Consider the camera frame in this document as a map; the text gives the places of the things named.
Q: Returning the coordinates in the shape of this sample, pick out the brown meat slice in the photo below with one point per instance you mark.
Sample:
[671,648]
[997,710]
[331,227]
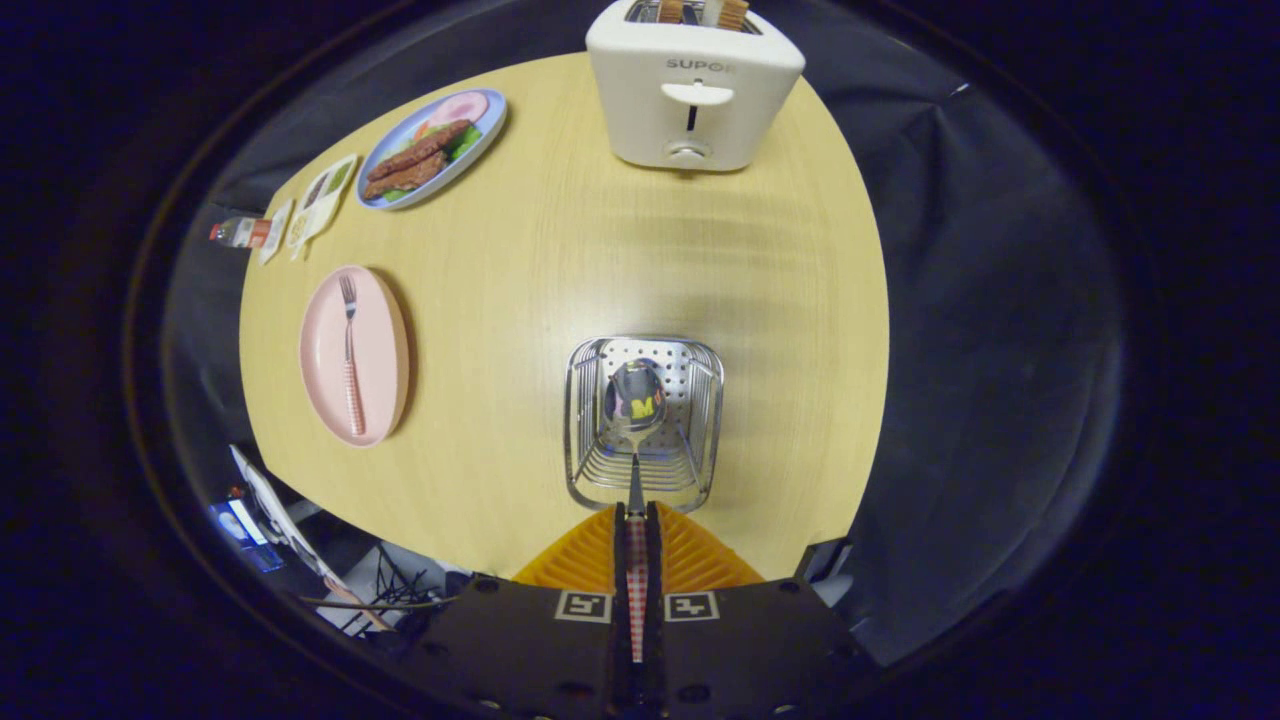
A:
[405,177]
[425,148]

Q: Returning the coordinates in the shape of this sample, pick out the pink ham slice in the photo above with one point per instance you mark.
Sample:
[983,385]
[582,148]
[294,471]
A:
[460,107]

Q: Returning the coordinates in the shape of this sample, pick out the white square coaster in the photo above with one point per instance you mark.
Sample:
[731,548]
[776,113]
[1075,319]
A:
[275,232]

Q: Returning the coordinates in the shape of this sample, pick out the green lettuce leaf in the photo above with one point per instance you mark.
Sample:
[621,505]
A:
[465,143]

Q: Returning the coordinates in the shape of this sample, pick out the blue plate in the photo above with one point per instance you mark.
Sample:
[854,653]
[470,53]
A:
[485,125]

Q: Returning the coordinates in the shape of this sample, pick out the blue lit device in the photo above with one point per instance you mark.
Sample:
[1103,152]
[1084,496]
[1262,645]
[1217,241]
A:
[245,530]

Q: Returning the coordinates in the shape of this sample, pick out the clear bottle with red cap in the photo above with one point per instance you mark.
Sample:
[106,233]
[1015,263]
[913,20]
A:
[240,232]

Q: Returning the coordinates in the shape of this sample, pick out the white toaster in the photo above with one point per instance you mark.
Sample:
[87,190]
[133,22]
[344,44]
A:
[690,100]

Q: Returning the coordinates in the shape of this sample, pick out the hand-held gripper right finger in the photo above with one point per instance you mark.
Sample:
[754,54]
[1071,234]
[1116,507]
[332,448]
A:
[760,640]

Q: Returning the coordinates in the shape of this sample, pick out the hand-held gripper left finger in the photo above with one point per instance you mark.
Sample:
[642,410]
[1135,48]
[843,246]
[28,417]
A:
[520,640]

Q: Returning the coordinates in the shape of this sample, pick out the white board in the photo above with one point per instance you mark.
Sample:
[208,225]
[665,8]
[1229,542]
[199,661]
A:
[275,515]

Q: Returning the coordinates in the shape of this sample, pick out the pink plate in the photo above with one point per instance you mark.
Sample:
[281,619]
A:
[385,350]

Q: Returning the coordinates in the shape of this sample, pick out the toast slice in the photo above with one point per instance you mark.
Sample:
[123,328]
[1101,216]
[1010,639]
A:
[670,10]
[732,12]

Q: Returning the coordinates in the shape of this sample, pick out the white divided condiment tray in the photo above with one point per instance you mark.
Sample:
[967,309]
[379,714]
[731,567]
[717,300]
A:
[320,205]

